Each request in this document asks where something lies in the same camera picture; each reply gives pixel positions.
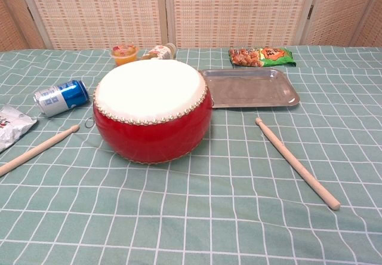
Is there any silver metal tray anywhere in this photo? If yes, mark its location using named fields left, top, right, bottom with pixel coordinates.
left=199, top=67, right=300, bottom=109

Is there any red drum white skin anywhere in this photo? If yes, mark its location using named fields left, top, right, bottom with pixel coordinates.
left=92, top=59, right=214, bottom=165

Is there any orange fruit jelly cup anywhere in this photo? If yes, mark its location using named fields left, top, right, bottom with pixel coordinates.
left=110, top=44, right=140, bottom=67

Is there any bamboo folding screen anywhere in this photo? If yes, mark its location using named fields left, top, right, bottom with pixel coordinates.
left=0, top=0, right=382, bottom=51

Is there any yellow tea bottle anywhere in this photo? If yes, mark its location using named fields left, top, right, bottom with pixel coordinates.
left=140, top=42, right=177, bottom=61

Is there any white snack bag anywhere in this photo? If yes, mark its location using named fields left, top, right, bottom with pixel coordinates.
left=0, top=104, right=38, bottom=153

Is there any green checked tablecloth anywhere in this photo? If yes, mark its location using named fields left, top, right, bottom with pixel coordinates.
left=0, top=45, right=382, bottom=265

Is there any green orange snack bag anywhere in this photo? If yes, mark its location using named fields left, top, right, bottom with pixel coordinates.
left=228, top=47, right=297, bottom=68

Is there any wooden drumstick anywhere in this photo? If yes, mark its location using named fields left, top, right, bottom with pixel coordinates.
left=0, top=124, right=81, bottom=177
left=255, top=117, right=341, bottom=211

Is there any blue white drink can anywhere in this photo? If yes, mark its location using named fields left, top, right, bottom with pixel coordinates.
left=33, top=79, right=90, bottom=118

